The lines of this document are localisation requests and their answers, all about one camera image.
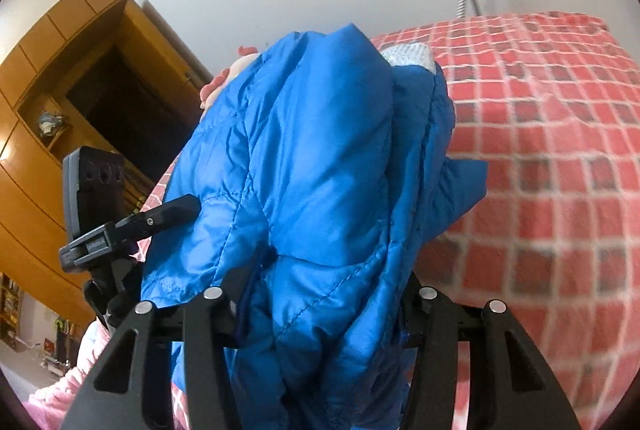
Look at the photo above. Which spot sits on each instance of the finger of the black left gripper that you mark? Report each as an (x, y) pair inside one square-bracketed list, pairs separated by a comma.
[(180, 211)]

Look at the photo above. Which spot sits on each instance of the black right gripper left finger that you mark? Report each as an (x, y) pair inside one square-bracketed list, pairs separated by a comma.
[(129, 387)]

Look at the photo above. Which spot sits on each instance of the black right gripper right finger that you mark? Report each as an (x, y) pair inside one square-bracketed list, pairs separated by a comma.
[(511, 384)]

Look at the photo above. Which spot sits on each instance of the blue puffer jacket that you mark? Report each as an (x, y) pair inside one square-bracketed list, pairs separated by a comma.
[(323, 165)]

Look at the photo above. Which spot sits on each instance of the pink fabric sleeve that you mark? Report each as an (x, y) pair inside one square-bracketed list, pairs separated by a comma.
[(48, 406)]

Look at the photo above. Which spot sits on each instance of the pink plush toy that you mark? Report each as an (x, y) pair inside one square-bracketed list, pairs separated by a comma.
[(210, 92)]

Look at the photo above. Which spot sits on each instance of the wooden wardrobe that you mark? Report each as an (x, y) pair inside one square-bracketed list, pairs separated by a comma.
[(37, 77)]

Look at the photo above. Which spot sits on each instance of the small figurine on shelf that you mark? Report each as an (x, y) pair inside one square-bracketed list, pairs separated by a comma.
[(50, 123)]

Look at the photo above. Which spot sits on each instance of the red plaid bed cover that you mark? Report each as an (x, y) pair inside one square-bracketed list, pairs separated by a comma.
[(550, 103)]

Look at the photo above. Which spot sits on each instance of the black camera box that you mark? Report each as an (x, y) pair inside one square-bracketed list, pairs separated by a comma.
[(93, 190)]

